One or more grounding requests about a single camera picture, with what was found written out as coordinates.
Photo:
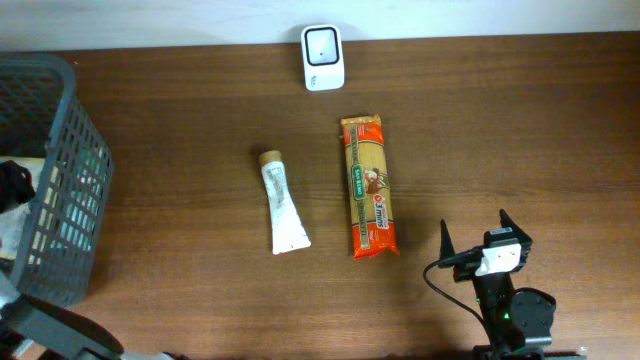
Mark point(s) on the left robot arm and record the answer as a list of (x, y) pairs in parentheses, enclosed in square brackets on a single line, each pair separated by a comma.
[(64, 334)]

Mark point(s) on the orange spaghetti packet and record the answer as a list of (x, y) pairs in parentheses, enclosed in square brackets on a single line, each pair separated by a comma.
[(372, 220)]

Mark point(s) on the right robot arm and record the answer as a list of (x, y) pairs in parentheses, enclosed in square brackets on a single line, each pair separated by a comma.
[(517, 322)]

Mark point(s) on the cream snack bag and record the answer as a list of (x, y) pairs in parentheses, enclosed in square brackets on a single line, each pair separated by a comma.
[(13, 221)]

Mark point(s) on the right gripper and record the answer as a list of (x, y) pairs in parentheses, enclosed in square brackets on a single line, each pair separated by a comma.
[(522, 239)]

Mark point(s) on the grey plastic basket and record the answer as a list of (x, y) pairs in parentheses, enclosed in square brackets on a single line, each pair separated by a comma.
[(41, 117)]

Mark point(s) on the white tube with tan cap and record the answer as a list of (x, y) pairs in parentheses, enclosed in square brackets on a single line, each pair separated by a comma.
[(288, 232)]

